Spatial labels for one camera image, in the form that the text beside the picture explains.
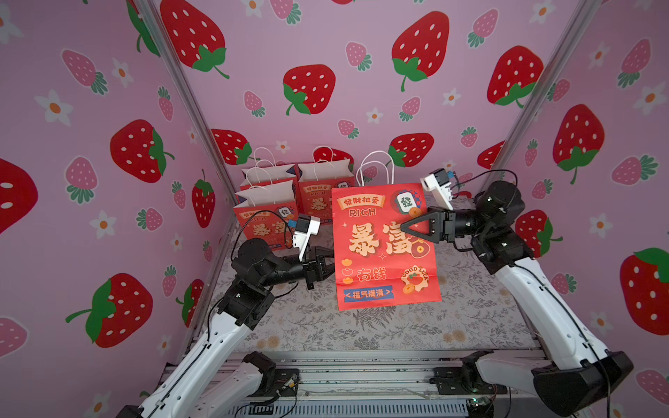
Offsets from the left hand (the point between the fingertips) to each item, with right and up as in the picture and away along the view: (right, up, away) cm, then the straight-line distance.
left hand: (349, 261), depth 55 cm
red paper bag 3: (-12, +23, +39) cm, 46 cm away
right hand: (+12, +7, -1) cm, 14 cm away
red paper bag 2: (-27, +25, +37) cm, 53 cm away
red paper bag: (-28, +12, +33) cm, 45 cm away
